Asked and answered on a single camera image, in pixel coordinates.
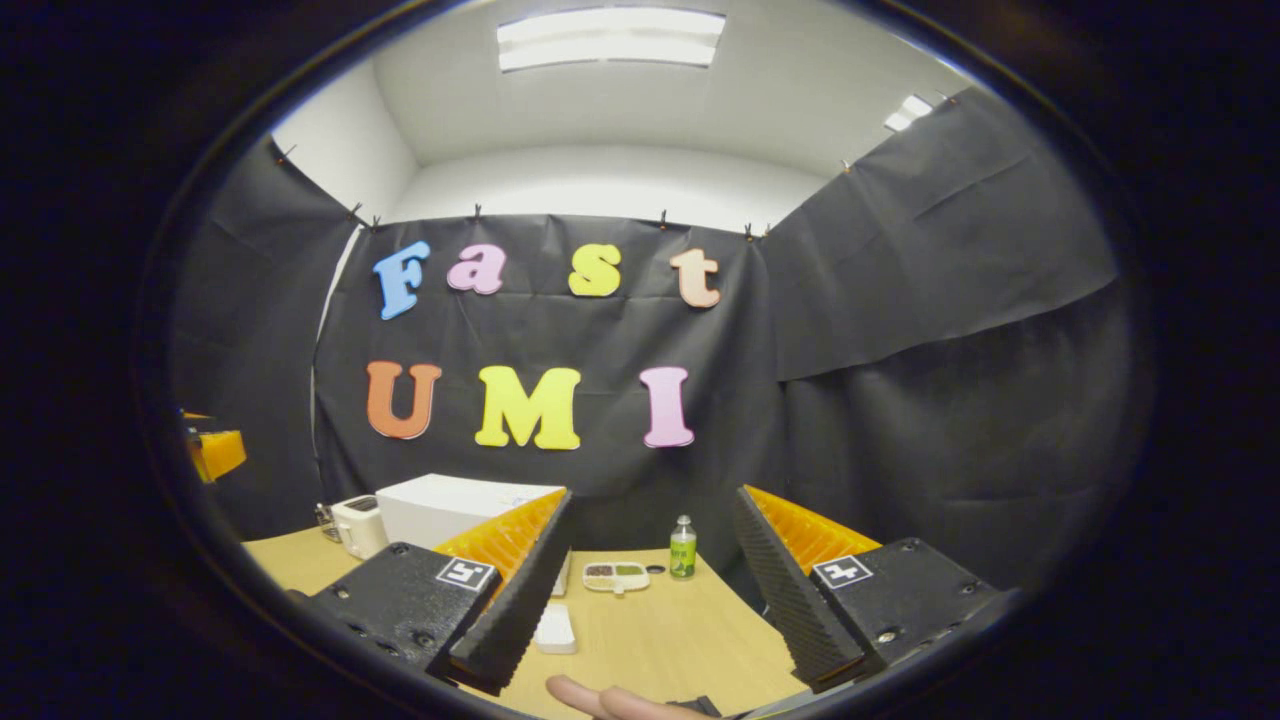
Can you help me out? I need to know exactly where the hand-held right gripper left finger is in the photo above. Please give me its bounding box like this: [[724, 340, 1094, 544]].
[[290, 487, 576, 698]]

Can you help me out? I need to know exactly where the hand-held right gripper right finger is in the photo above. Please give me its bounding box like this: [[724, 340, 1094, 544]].
[[732, 484, 1016, 696]]

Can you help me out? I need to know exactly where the white microwave oven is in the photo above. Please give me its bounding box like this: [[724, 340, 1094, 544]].
[[376, 473, 571, 598]]

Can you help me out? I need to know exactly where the small white tray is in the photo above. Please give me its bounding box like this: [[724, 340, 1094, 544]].
[[533, 603, 578, 656]]

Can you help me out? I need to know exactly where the white divided grain plate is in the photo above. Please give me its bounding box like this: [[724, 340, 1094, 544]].
[[582, 561, 651, 596]]

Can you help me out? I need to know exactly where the green drink bottle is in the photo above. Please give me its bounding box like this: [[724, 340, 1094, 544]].
[[669, 515, 699, 581]]

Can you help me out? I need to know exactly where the cream toaster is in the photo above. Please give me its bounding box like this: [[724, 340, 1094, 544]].
[[331, 495, 389, 561]]

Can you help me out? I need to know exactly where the small ceiling light panel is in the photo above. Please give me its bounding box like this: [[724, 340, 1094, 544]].
[[884, 94, 936, 133]]

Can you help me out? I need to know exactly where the large ceiling light panel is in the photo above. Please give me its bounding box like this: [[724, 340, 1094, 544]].
[[497, 8, 727, 73]]

